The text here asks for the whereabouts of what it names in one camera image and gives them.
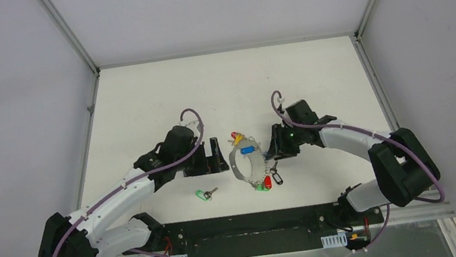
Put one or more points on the black fob key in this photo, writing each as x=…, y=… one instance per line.
x=275, y=175

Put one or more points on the aluminium frame rail right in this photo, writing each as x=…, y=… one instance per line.
x=369, y=60

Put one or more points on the large green tag key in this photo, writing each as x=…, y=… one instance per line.
x=263, y=187

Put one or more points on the aluminium frame rail left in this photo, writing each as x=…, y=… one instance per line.
x=82, y=77

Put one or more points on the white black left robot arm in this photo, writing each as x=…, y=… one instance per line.
x=89, y=231

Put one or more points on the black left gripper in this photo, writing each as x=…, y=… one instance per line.
x=196, y=161

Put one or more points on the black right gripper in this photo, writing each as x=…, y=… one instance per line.
x=278, y=147

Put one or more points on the yellow tag key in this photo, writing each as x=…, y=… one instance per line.
x=237, y=138

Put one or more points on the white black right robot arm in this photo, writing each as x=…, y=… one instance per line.
x=404, y=172

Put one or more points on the black robot base mount plate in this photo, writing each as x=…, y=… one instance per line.
x=259, y=234

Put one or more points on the aluminium frame rail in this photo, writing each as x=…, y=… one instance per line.
x=82, y=77
x=369, y=60

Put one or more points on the white slotted cable duct right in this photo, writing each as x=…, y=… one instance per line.
x=334, y=241

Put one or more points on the red tag key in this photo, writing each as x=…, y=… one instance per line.
x=267, y=182

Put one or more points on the large blue tag keys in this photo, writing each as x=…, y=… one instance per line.
x=247, y=150

